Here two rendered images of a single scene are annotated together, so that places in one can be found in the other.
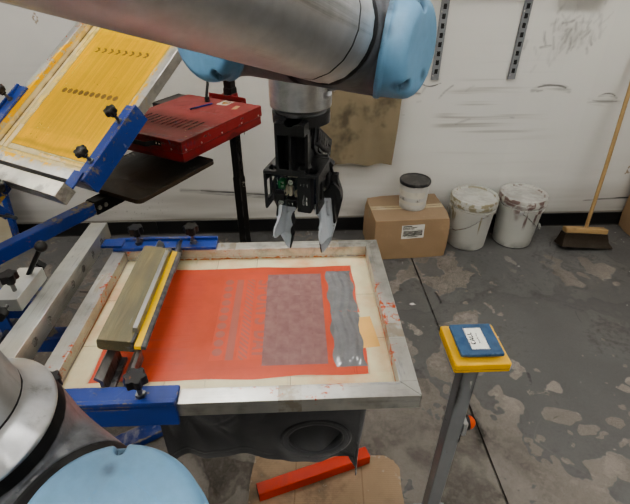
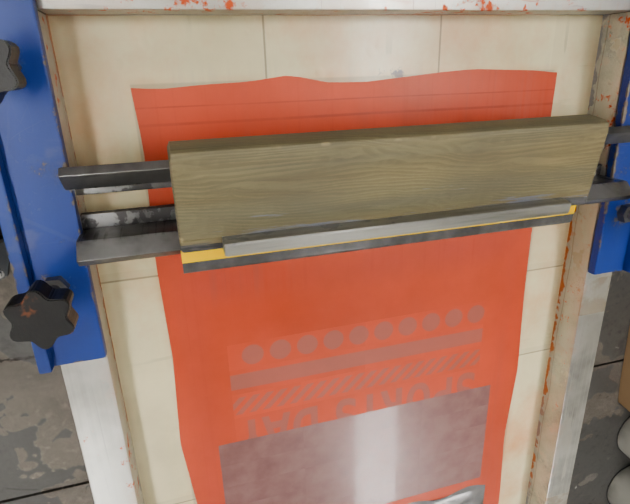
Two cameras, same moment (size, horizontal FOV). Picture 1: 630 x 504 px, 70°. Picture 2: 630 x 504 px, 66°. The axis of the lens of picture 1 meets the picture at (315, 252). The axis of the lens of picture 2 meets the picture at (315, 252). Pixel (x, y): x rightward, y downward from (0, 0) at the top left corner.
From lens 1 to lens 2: 0.89 m
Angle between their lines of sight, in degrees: 43
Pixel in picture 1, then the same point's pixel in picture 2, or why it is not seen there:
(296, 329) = (319, 477)
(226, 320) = (350, 344)
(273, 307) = (385, 421)
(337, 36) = not seen: outside the picture
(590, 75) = not seen: outside the picture
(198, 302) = (414, 265)
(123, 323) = (250, 200)
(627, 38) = not seen: outside the picture
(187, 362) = (219, 304)
